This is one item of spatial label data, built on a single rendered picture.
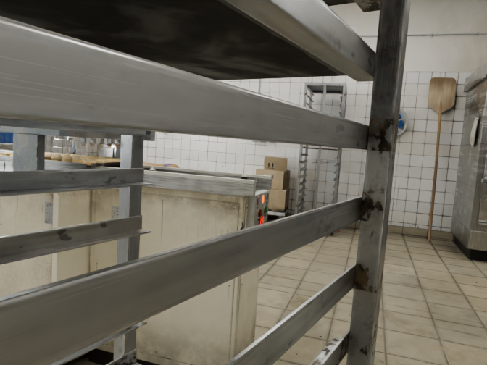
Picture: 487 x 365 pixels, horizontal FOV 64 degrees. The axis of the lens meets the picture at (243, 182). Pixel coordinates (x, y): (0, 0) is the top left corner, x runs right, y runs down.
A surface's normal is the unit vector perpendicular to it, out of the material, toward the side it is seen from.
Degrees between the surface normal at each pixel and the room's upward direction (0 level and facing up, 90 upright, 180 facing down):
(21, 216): 90
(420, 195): 90
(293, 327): 90
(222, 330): 90
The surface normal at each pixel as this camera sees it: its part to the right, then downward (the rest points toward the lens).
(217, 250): 0.85, 0.11
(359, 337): -0.53, 0.04
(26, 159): -0.29, 0.07
